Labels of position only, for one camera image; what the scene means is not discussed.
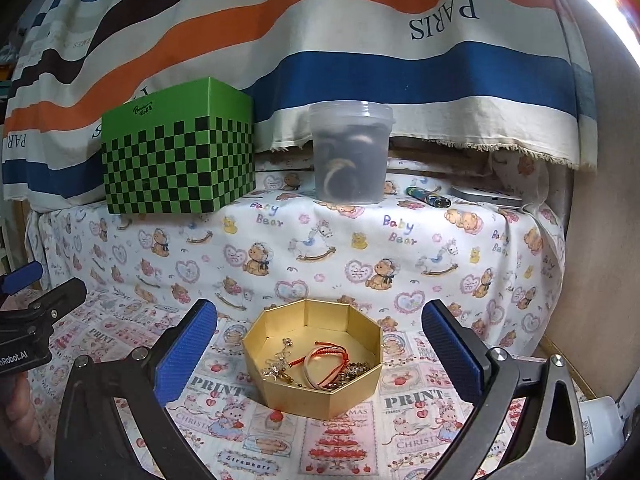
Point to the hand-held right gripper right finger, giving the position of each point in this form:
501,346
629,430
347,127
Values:
450,355

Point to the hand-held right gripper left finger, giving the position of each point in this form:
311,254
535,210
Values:
187,350

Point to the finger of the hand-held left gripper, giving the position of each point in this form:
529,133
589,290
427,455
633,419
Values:
60,300
22,280

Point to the silver bangle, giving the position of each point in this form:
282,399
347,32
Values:
307,377

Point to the gold octagonal box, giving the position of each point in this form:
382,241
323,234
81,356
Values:
320,405

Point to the person's left hand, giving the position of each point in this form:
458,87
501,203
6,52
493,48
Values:
20,415

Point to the small gold charm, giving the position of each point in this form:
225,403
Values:
281,375

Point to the bear print cloth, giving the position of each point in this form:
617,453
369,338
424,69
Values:
350,240

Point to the colourful lighter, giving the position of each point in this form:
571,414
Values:
427,196

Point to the silver phone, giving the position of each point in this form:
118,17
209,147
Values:
487,195

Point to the white box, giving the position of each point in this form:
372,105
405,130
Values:
602,430

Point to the green black checkered box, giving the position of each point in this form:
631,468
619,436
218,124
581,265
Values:
180,160

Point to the clear plastic tub with lid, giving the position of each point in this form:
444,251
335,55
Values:
350,160

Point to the striped cloth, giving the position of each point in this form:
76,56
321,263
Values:
350,20

